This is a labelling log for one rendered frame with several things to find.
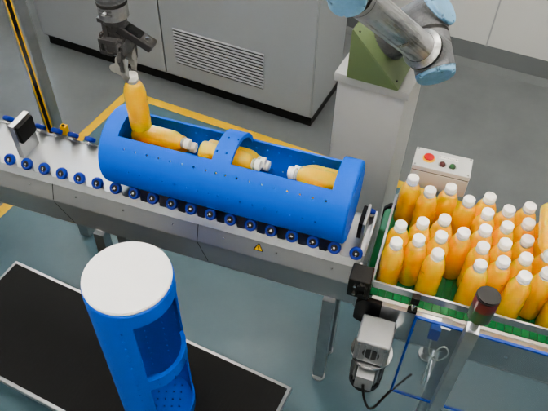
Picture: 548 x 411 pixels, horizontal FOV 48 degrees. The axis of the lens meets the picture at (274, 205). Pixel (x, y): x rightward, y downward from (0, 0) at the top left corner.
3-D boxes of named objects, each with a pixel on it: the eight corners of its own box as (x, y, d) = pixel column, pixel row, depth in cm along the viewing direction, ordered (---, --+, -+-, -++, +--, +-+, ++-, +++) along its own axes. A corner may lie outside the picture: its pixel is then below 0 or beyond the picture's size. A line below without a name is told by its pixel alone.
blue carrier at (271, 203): (143, 140, 240) (127, 86, 216) (361, 195, 221) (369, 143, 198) (109, 196, 224) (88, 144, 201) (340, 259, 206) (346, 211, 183)
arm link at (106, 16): (132, -3, 178) (117, 13, 171) (135, 12, 181) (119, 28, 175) (105, -8, 180) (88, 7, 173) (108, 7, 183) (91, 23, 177)
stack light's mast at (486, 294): (463, 315, 172) (478, 282, 160) (486, 321, 171) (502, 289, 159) (460, 333, 168) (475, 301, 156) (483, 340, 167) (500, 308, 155)
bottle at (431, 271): (428, 280, 204) (440, 245, 190) (439, 296, 200) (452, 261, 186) (410, 285, 202) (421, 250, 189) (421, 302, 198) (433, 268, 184)
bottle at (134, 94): (152, 130, 206) (144, 84, 193) (131, 133, 205) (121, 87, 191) (150, 117, 211) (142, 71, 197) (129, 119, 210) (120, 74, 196)
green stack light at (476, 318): (468, 302, 168) (473, 293, 164) (492, 310, 166) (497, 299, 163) (466, 322, 164) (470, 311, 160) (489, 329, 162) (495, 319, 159)
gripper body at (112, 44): (112, 43, 191) (105, 7, 183) (137, 48, 190) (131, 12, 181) (100, 55, 186) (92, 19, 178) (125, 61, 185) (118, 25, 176)
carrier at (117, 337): (120, 436, 243) (192, 439, 243) (69, 316, 178) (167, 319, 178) (132, 370, 262) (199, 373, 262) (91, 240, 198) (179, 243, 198)
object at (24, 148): (34, 141, 245) (23, 110, 233) (42, 143, 244) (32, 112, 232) (19, 156, 238) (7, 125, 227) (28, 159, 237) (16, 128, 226)
